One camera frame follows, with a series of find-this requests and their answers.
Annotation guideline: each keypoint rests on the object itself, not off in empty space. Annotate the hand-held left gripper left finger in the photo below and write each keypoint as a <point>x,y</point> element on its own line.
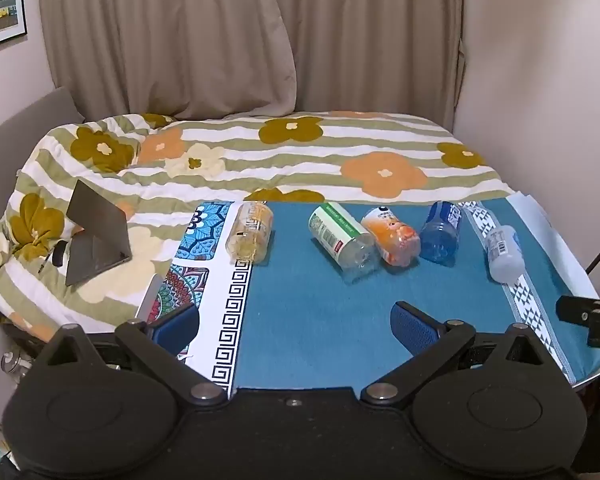
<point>176,329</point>

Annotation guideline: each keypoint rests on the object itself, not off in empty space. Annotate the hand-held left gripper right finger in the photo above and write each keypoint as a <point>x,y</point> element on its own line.
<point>414,329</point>

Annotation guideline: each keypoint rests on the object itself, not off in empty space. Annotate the orange printed cup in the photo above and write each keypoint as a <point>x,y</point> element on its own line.
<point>392,236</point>

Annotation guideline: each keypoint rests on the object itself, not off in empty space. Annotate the blue translucent cup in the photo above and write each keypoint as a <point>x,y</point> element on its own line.
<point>440,234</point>

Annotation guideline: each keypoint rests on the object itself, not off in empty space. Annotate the clear cup with white label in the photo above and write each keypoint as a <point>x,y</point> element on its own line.
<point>502,254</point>

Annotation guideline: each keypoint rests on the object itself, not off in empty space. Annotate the clear cup with green label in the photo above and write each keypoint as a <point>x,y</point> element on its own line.
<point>341,237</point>

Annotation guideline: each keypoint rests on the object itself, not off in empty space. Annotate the clear cup with yellow print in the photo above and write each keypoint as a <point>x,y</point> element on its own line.
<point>250,232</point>

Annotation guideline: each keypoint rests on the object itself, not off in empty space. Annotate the blue patterned cloth mat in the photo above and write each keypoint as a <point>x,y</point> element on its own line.
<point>305,310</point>

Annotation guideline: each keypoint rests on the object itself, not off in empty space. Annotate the grey tablet with folded cover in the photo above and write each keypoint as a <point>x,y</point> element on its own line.
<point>94,222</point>

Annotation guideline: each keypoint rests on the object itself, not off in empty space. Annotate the small dark object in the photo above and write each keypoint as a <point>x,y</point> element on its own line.
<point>56,256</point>

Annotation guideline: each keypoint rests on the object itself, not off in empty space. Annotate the floral striped blanket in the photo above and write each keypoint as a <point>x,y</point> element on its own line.
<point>330,160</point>

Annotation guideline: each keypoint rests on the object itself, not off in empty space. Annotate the grey upholstered headboard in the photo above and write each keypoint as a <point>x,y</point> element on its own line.
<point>25,116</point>

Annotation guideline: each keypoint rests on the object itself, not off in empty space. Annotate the beige curtain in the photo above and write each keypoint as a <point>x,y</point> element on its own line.
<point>180,35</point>

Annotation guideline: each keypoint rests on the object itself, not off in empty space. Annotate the black clamp mount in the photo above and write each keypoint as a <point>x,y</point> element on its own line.
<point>587,319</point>

